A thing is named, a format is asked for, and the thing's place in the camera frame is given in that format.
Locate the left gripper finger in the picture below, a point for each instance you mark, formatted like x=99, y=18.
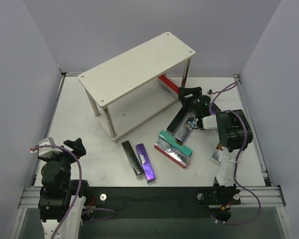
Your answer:
x=78, y=148
x=70, y=144

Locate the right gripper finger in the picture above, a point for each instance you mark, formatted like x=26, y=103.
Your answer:
x=187, y=91
x=187, y=102

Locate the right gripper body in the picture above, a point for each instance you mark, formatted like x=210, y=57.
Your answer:
x=190, y=98

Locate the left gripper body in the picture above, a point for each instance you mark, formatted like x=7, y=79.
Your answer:
x=70, y=152

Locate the red silver toothpaste box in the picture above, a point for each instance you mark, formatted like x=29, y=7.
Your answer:
x=172, y=153

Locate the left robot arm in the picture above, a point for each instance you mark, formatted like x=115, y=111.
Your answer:
x=61, y=199

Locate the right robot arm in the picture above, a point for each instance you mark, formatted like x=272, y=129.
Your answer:
x=233, y=129

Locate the white two-tier shelf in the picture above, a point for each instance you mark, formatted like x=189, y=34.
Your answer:
x=124, y=92

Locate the black box under R&O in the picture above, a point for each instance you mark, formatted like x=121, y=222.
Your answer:
x=177, y=120

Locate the teal toothpaste box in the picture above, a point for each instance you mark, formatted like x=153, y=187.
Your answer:
x=172, y=141

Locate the black toothpaste box left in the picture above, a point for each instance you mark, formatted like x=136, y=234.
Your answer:
x=134, y=162

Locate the purple toothpaste box left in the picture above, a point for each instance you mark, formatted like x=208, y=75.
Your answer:
x=146, y=164

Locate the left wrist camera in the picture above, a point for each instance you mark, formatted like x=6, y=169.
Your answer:
x=48, y=150

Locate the aluminium frame rail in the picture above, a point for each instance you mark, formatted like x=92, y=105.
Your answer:
x=106, y=164

